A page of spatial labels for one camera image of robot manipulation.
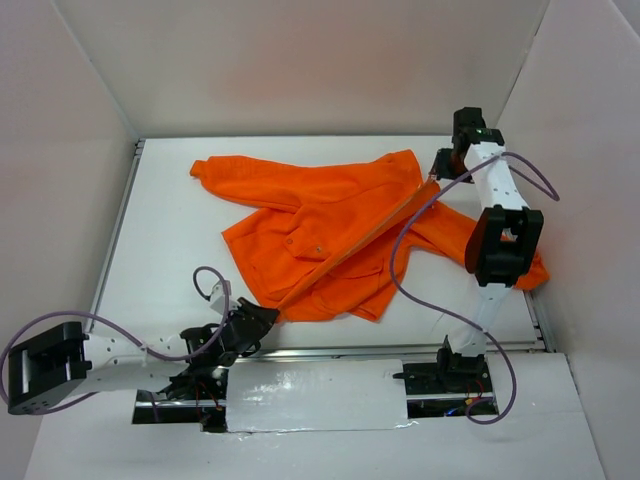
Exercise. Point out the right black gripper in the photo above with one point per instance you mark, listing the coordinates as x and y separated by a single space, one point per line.
444 164

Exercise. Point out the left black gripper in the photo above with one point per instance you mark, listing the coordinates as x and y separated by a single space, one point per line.
251 319

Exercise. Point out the orange zip jacket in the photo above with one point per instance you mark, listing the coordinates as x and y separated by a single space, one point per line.
331 240

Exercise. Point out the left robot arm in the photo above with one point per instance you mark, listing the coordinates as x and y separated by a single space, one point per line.
46 371

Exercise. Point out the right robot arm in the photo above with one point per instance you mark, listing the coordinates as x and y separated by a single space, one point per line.
501 247

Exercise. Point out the white foil-covered board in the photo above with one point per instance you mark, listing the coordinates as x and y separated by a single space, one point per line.
336 395

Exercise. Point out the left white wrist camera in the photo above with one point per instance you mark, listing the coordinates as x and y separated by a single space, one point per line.
220 297

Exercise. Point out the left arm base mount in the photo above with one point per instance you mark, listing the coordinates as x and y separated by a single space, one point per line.
198 400

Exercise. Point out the front aluminium table rail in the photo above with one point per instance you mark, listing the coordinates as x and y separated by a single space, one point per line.
305 351

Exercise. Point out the aluminium table rail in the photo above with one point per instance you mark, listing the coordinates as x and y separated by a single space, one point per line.
541 316
305 351
114 237

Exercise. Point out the right aluminium table rail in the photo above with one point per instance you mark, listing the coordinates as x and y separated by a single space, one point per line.
541 316

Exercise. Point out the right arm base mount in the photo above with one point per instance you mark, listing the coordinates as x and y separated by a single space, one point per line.
437 389

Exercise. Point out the left aluminium table rail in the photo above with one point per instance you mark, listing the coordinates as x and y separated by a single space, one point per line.
114 237

